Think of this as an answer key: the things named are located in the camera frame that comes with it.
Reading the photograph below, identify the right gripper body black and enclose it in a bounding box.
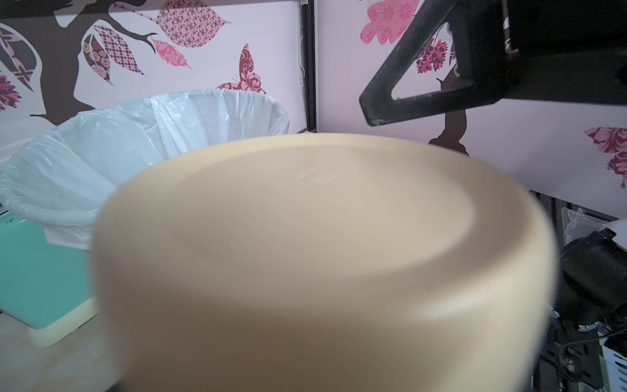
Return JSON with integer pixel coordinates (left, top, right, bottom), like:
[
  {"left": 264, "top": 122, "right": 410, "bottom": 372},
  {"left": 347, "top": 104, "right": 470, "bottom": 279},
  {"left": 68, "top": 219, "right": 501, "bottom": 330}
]
[{"left": 506, "top": 1, "right": 626, "bottom": 106}]

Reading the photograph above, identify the white trash bag liner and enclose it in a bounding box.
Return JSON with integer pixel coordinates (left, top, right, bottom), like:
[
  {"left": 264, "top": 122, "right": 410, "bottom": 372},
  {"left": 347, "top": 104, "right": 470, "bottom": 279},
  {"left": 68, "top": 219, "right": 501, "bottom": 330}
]
[{"left": 1, "top": 89, "right": 290, "bottom": 250}]

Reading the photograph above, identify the glass jar tan lid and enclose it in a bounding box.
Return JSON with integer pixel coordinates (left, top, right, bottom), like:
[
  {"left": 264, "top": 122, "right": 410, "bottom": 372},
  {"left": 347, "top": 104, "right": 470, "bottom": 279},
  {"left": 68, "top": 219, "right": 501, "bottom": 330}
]
[{"left": 90, "top": 134, "right": 558, "bottom": 391}]

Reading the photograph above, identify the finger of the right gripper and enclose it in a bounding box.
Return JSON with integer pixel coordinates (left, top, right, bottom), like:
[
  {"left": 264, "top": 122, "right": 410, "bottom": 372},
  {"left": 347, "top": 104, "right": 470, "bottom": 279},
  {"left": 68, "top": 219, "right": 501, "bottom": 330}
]
[{"left": 359, "top": 1, "right": 505, "bottom": 127}]

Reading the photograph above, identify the mint green toaster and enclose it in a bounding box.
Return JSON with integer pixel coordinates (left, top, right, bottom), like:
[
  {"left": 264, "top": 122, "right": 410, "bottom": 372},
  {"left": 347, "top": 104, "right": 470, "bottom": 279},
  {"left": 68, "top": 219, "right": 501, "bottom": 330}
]
[{"left": 1, "top": 211, "right": 98, "bottom": 348}]

